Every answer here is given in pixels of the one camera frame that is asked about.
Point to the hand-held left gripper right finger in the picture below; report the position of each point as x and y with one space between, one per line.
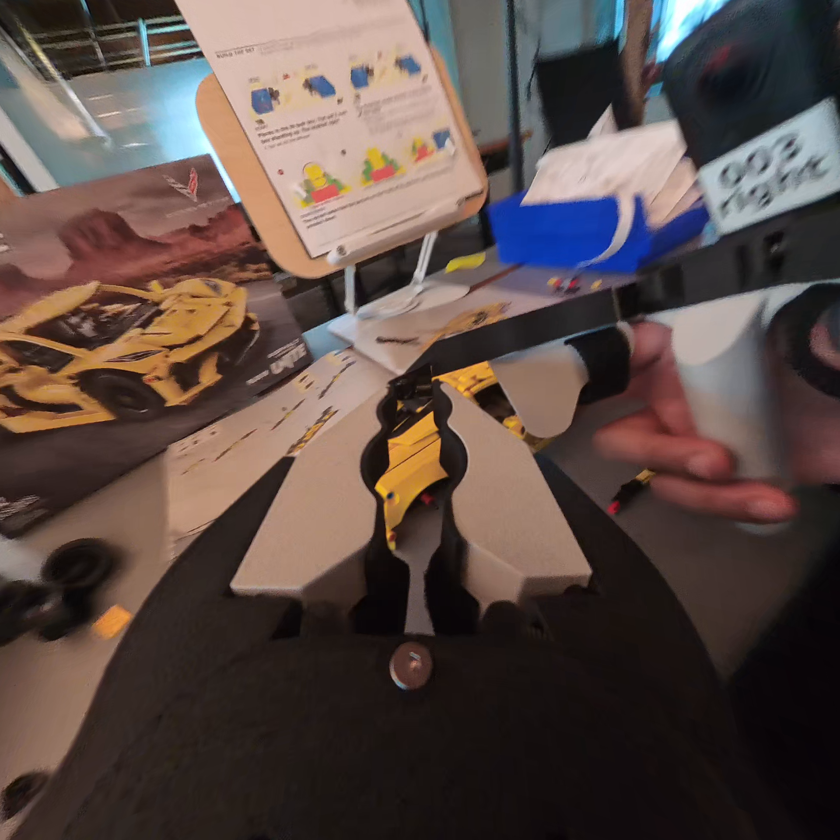
518 525

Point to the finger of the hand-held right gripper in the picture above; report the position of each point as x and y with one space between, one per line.
544 394

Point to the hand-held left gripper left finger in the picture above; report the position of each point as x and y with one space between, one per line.
308 525

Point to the yellow toy brick car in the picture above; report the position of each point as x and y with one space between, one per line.
407 459

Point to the grey desk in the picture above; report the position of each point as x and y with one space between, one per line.
52 689

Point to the person's right hand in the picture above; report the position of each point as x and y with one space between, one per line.
663 453

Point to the open building instruction booklet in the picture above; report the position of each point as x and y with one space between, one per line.
216 472

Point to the scattered small brick pieces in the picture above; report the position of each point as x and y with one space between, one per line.
565 283

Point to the red black connector pin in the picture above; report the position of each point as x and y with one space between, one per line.
630 492

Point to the yellow sticky note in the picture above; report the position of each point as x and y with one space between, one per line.
464 262

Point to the blue plastic bin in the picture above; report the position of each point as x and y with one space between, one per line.
558 229

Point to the white printed paper bag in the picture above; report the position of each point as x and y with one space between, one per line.
604 170

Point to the small yellow brick piece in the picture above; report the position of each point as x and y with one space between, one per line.
111 621

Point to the black toy tyre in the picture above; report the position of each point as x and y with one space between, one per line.
65 617
82 564
19 613

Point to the black office chair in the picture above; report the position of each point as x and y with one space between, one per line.
577 92

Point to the dark metal pole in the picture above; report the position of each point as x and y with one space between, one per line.
515 98

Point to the toy car set box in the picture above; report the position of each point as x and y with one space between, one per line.
131 262

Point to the printed instruction sheet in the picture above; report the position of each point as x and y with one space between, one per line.
341 131

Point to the wooden post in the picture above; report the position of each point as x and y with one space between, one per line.
636 65

